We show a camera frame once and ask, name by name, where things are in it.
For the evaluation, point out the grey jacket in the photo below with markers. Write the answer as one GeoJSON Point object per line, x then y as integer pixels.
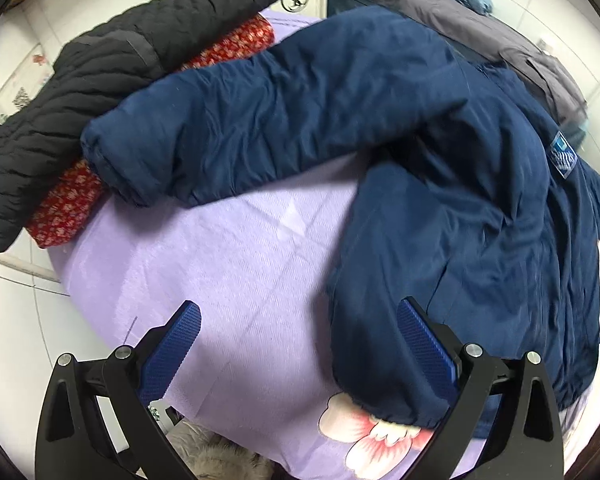
{"type": "Point", "coordinates": [455, 15]}

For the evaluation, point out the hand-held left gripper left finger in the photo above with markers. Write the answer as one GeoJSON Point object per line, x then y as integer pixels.
{"type": "Point", "coordinates": [176, 342]}

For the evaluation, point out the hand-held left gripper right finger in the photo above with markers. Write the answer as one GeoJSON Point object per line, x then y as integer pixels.
{"type": "Point", "coordinates": [425, 350]}

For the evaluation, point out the navy blue jacket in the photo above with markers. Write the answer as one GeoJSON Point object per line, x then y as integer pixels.
{"type": "Point", "coordinates": [430, 160]}

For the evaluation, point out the beige fur-trimmed garment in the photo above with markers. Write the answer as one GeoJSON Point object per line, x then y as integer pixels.
{"type": "Point", "coordinates": [215, 460]}

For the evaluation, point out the purple floral bedsheet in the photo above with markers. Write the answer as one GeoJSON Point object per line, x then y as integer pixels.
{"type": "Point", "coordinates": [220, 260]}

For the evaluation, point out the black quilted jacket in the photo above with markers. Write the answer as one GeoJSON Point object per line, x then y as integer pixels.
{"type": "Point", "coordinates": [80, 85]}

